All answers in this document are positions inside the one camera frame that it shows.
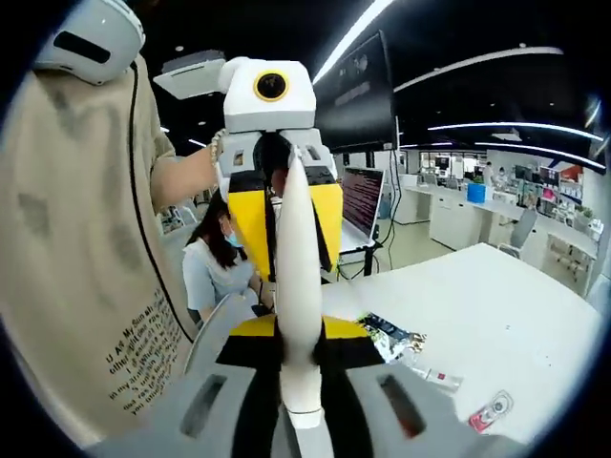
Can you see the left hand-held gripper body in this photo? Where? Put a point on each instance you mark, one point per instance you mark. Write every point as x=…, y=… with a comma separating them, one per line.
x=248, y=110

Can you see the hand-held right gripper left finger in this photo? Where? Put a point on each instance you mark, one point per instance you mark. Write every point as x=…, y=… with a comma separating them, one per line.
x=191, y=415

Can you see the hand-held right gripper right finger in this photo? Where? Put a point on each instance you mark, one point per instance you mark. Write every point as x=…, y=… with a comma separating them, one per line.
x=382, y=420

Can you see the small white skincare bottle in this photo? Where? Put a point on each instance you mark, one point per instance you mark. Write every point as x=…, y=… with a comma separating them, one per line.
x=439, y=377
x=491, y=412

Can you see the white skincare tube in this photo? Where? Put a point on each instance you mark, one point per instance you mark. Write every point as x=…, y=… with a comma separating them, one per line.
x=298, y=286

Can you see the green skincare sachet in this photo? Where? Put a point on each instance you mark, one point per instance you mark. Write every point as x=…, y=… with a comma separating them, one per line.
x=386, y=336

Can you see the blue storage bin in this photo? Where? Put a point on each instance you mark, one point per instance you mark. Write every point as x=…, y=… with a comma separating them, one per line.
x=476, y=193

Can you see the silver laptop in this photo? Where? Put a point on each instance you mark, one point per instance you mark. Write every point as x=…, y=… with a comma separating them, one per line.
x=360, y=200

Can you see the black laptop stand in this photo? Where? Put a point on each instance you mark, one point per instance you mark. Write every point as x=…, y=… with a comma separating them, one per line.
x=368, y=260

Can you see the white ceiling unit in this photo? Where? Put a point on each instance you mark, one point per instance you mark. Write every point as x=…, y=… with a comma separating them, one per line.
x=191, y=76

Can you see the gold foil sachet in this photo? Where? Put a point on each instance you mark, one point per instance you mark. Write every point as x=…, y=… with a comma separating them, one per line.
x=415, y=342

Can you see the black hanging monitor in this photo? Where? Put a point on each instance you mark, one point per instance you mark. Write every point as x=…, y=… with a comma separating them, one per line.
x=358, y=95

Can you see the white cabinet counter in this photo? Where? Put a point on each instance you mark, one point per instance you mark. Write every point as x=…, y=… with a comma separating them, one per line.
x=448, y=214

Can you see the white worn device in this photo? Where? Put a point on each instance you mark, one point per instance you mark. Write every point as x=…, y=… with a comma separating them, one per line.
x=90, y=38

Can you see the person's beige shirt torso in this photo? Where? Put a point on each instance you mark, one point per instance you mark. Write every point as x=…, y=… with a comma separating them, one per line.
x=71, y=214

